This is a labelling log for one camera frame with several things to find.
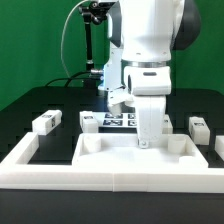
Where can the white block far right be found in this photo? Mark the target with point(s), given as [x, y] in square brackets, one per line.
[219, 144]

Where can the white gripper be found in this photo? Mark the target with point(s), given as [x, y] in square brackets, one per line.
[147, 84]

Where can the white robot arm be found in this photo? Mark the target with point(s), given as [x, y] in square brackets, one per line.
[142, 35]

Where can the white desk tabletop panel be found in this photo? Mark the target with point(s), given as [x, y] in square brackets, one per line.
[121, 149]

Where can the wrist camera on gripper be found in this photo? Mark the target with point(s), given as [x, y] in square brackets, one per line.
[116, 98]

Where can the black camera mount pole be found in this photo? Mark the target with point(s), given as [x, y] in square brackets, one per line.
[92, 14]

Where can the AprilTag marker sheet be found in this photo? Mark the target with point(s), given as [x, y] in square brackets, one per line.
[124, 120]

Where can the white U-shaped obstacle fence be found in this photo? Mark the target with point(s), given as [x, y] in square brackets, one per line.
[17, 173]

